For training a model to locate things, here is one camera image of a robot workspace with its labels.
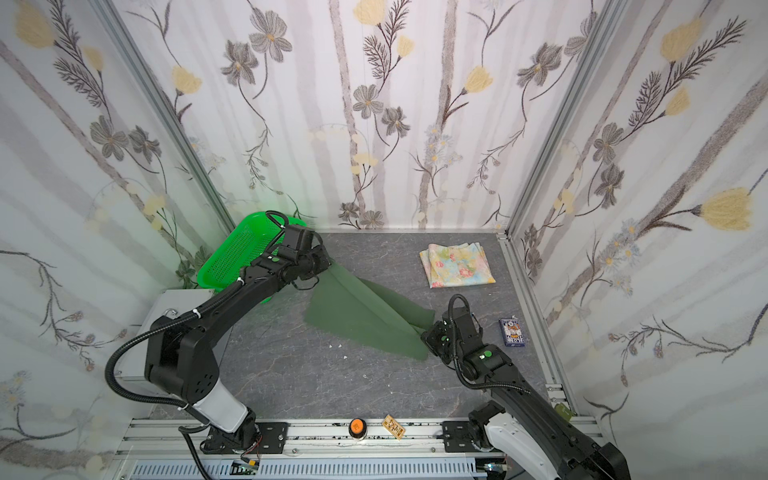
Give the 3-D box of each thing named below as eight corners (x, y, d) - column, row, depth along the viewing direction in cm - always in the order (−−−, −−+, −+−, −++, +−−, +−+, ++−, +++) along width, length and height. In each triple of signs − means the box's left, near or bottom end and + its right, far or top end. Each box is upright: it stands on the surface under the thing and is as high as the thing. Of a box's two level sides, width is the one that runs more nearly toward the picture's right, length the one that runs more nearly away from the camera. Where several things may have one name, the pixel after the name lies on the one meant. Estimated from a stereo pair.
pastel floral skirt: (428, 289, 106) (429, 284, 103) (419, 251, 118) (420, 244, 115) (492, 284, 108) (495, 278, 105) (477, 246, 119) (479, 240, 117)
